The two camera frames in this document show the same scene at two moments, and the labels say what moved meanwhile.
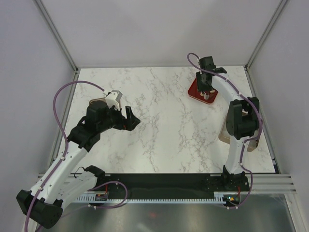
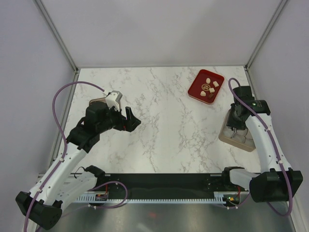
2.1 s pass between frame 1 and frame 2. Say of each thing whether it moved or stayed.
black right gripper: moved
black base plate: stayed
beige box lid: stayed
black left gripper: stayed
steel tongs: moved
